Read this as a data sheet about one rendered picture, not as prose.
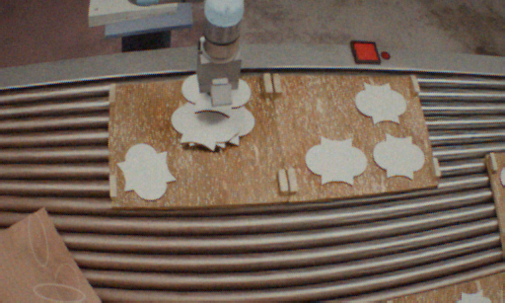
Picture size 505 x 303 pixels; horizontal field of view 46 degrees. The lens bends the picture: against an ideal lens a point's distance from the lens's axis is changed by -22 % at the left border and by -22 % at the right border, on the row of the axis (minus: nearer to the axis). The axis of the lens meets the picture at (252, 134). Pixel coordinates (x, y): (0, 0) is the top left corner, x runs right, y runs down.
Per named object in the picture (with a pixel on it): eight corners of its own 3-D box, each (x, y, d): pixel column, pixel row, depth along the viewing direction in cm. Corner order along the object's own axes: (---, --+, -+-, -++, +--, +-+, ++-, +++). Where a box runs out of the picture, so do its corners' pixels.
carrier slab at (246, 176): (109, 89, 179) (109, 86, 178) (267, 79, 185) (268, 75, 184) (111, 209, 160) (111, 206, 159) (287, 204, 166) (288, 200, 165)
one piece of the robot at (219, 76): (202, 71, 144) (199, 119, 158) (248, 67, 146) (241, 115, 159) (195, 29, 150) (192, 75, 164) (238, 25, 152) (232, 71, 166)
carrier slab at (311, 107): (268, 80, 185) (269, 76, 184) (411, 80, 191) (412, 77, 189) (288, 204, 166) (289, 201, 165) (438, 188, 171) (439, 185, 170)
